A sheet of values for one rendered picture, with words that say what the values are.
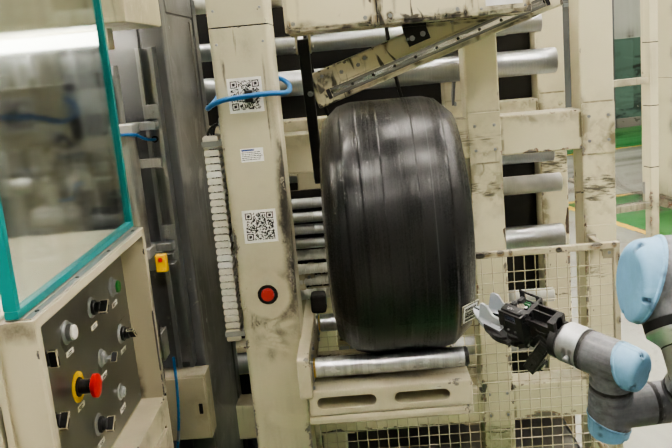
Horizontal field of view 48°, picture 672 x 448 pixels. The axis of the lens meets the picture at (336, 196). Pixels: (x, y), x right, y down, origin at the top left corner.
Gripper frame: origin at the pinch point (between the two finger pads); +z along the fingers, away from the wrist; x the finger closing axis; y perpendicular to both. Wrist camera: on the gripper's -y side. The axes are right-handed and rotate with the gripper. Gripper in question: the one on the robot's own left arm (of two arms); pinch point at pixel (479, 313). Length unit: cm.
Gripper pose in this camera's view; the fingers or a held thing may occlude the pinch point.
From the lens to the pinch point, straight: 157.4
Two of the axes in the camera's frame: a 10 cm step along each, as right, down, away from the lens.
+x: -7.1, 5.0, -4.9
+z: -6.5, -2.1, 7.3
